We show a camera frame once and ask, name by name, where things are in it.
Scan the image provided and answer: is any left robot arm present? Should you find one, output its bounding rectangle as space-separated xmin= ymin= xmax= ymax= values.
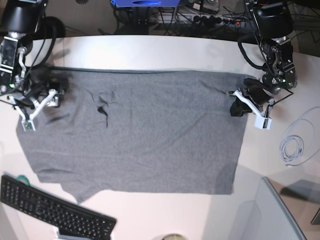
xmin=230 ymin=0 xmax=297 ymax=117

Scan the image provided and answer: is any grey monitor back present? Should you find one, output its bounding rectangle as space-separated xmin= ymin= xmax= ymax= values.
xmin=243 ymin=177 xmax=320 ymax=240

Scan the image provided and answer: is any coiled light blue cable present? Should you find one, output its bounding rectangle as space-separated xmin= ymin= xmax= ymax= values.
xmin=279 ymin=106 xmax=320 ymax=168

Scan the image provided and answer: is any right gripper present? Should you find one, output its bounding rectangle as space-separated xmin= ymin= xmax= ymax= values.
xmin=14 ymin=80 xmax=65 ymax=109

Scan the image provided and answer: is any grey t-shirt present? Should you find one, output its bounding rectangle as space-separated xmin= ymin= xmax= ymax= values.
xmin=16 ymin=69 xmax=247 ymax=202

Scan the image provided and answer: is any black computer keyboard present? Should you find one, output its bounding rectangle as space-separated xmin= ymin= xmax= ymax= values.
xmin=0 ymin=175 xmax=117 ymax=240

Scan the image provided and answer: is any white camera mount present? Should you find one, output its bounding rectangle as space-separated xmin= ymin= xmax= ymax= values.
xmin=227 ymin=90 xmax=272 ymax=130
xmin=8 ymin=88 xmax=56 ymax=132

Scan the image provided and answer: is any round tan object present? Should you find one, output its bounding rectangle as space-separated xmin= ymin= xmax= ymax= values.
xmin=161 ymin=233 xmax=186 ymax=240

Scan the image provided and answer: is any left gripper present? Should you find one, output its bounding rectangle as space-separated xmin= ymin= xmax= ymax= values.
xmin=229 ymin=78 xmax=274 ymax=117

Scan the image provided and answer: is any green tape roll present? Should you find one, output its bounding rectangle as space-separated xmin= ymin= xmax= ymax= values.
xmin=15 ymin=175 xmax=30 ymax=187

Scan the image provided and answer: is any black power strip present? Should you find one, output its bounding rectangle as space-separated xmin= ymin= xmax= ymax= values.
xmin=158 ymin=12 xmax=248 ymax=29

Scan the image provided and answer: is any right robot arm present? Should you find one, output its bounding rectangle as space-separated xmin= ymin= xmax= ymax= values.
xmin=0 ymin=0 xmax=66 ymax=109

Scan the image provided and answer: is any blue box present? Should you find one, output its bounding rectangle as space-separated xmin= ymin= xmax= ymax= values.
xmin=110 ymin=0 xmax=180 ymax=8

